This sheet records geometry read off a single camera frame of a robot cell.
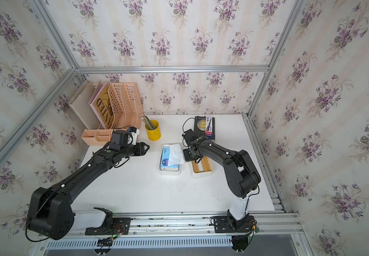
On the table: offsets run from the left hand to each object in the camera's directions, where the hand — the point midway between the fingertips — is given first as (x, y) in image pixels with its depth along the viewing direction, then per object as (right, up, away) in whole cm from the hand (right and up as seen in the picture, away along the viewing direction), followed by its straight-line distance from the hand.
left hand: (147, 147), depth 84 cm
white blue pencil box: (+37, +11, +24) cm, 45 cm away
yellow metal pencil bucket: (0, +6, +18) cm, 19 cm away
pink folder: (-32, +35, +12) cm, 49 cm away
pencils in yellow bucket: (-3, +14, +14) cm, 20 cm away
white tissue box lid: (+32, -14, +8) cm, 35 cm away
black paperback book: (+34, +12, +26) cm, 45 cm away
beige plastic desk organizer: (-23, +25, +33) cm, 47 cm away
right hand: (+24, -7, +8) cm, 26 cm away
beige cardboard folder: (-38, +24, +2) cm, 45 cm away
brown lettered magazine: (-29, +23, +12) cm, 39 cm away
